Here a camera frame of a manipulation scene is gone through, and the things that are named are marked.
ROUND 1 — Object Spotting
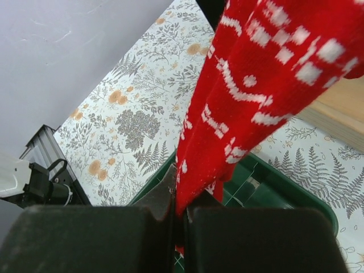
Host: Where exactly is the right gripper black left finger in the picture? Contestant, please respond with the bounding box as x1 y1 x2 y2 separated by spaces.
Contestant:
1 164 176 272

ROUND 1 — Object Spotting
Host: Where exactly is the aluminium frame rail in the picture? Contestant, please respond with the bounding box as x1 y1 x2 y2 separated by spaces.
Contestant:
20 125 90 205

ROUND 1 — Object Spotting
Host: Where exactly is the green divided organizer box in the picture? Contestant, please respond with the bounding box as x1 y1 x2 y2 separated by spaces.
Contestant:
133 155 338 272

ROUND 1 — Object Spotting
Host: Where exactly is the wooden tray base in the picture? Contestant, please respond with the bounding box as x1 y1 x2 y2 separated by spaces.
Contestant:
297 77 363 152

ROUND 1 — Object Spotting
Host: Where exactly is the red christmas sock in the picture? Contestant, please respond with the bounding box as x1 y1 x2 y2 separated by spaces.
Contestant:
173 0 364 257

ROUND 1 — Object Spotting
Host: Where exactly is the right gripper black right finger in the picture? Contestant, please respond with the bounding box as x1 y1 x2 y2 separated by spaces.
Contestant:
184 192 347 272

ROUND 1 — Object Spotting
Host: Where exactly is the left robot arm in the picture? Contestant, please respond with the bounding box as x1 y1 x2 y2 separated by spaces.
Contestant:
1 152 73 208

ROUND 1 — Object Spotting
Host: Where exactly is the floral tablecloth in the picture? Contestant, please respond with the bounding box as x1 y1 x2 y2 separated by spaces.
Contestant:
55 1 363 272

